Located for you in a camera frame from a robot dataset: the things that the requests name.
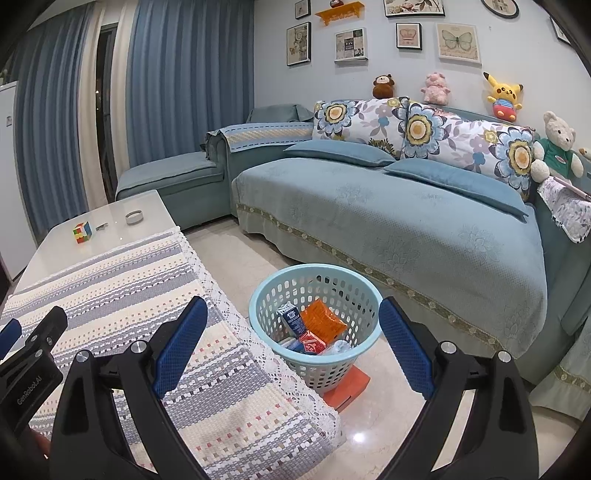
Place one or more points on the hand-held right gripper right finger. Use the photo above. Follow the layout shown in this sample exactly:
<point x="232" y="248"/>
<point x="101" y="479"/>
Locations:
<point x="408" y="350"/>

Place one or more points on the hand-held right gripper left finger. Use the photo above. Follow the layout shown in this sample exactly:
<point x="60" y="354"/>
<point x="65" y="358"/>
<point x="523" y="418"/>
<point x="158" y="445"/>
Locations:
<point x="180" y="350"/>

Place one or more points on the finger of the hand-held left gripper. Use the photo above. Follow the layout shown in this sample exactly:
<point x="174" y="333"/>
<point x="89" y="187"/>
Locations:
<point x="9" y="333"/>
<point x="48" y="327"/>

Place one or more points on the clear plastic bottle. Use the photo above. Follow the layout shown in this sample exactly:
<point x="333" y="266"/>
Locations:
<point x="339" y="347"/>

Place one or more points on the orange snack packet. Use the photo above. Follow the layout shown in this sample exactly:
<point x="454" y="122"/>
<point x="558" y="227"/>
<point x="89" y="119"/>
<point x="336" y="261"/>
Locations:
<point x="323" y="318"/>

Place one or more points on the red patterned box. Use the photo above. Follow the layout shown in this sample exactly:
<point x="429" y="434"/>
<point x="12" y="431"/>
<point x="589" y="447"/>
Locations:
<point x="311" y="344"/>

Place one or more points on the light blue plastic basket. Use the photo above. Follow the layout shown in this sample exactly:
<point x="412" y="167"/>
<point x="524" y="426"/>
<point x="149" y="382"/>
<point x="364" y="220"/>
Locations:
<point x="302" y="369"/>

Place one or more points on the white blue carton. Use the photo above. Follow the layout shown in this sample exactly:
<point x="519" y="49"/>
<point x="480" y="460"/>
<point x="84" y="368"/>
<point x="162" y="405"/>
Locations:
<point x="292" y="318"/>

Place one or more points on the orange flat box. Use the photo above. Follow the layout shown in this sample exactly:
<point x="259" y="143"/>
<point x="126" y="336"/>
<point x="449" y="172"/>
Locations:
<point x="346" y="390"/>

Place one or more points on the striped woven tablecloth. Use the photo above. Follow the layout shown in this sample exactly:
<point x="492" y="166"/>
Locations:
<point x="138" y="277"/>

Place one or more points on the colourful puzzle cube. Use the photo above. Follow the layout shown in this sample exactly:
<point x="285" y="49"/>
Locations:
<point x="81" y="232"/>

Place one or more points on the teal corner sofa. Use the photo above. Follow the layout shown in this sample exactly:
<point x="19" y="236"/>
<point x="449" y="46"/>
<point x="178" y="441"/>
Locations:
<point x="369" y="221"/>

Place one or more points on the grey tape roll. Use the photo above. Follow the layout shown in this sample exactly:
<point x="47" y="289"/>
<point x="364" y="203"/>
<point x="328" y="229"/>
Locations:
<point x="134" y="218"/>

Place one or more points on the white refrigerator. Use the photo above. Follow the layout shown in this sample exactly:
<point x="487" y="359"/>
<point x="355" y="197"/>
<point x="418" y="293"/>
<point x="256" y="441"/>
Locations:
<point x="14" y="184"/>

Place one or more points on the blue cushion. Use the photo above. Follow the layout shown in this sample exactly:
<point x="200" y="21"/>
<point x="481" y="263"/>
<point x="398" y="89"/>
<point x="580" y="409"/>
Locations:
<point x="457" y="187"/>
<point x="341" y="152"/>

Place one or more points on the floral armrest cloth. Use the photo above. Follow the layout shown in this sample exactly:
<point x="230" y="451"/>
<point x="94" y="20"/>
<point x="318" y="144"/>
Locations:
<point x="565" y="214"/>

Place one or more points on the blue curtain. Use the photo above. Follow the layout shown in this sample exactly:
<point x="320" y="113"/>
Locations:
<point x="51" y="115"/>
<point x="189" y="78"/>

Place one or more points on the cream curtain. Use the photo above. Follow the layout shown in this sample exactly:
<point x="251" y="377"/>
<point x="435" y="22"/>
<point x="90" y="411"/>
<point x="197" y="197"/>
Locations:
<point x="123" y="92"/>
<point x="91" y="115"/>

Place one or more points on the floral pillow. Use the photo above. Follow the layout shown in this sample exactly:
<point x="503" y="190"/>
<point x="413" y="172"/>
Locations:
<point x="438" y="134"/>
<point x="355" y="122"/>
<point x="515" y="157"/>

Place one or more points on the striped armrest cover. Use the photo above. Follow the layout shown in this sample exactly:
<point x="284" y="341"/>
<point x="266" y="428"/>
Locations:
<point x="263" y="136"/>

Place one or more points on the pink stick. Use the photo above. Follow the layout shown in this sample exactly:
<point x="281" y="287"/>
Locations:
<point x="572" y="187"/>

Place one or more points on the dark glass door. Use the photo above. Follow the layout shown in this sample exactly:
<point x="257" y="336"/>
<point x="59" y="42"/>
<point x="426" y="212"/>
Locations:
<point x="104" y="92"/>

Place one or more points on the white bear plush toy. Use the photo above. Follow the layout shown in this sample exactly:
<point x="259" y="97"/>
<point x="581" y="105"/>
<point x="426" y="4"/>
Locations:
<point x="556" y="147"/>

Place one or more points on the pink plush toy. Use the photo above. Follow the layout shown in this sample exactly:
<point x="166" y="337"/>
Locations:
<point x="435" y="90"/>

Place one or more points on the brown monkey plush toy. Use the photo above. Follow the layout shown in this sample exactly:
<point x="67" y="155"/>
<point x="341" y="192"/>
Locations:
<point x="383" y="86"/>

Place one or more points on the yellow plush toy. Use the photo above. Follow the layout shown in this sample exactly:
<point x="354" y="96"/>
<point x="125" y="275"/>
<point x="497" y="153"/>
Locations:
<point x="504" y="99"/>

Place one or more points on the collage picture frame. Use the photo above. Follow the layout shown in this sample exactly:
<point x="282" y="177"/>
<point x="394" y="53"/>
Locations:
<point x="351" y="44"/>

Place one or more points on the butterfly picture frame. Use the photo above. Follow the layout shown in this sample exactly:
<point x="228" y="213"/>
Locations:
<point x="458" y="42"/>

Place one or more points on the crown picture frame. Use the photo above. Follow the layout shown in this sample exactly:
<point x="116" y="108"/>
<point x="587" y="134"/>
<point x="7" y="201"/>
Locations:
<point x="408" y="36"/>

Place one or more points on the tall picture frame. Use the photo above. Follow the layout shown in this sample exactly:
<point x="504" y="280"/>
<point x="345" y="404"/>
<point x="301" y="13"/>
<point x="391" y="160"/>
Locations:
<point x="298" y="46"/>

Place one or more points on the flower picture frame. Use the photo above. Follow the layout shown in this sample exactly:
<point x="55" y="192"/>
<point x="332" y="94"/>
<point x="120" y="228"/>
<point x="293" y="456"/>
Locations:
<point x="414" y="7"/>

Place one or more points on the orange wall shelf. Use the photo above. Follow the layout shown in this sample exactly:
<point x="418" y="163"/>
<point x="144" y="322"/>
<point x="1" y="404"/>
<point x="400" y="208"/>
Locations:
<point x="339" y="13"/>

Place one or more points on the dark edge picture frame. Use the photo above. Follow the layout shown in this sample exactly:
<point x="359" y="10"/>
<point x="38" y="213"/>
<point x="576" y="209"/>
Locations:
<point x="561" y="30"/>

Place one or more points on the round picture frame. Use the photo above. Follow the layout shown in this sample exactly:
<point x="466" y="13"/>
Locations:
<point x="500" y="5"/>

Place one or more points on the small picture frame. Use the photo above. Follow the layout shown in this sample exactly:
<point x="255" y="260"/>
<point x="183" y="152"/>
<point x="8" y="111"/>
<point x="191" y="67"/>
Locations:
<point x="302" y="9"/>

